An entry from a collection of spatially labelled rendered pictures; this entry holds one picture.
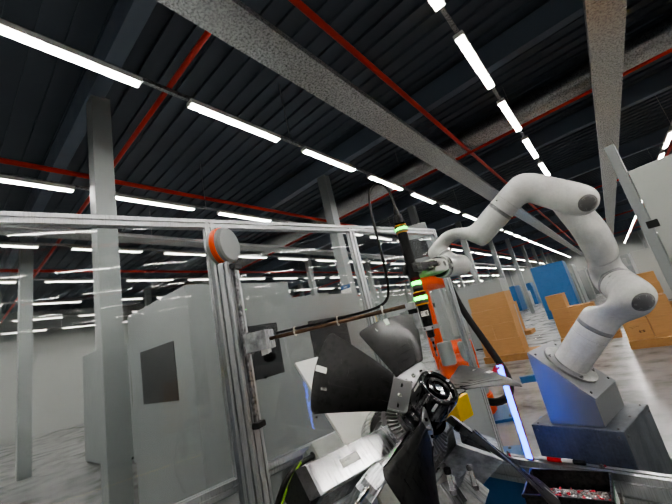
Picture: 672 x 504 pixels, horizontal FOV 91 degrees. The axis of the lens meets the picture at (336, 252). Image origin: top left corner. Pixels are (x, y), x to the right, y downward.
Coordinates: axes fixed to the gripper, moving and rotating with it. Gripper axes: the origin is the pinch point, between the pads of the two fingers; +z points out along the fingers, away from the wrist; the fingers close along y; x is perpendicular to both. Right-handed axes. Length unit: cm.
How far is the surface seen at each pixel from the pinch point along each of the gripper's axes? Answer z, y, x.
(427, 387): 12.8, -3.8, -35.5
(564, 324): -879, 272, -113
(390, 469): 40, -12, -45
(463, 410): -35, 21, -57
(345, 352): 28.6, 9.4, -21.2
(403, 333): -0.8, 12.0, -20.4
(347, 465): 38, 7, -48
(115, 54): 41, 330, 389
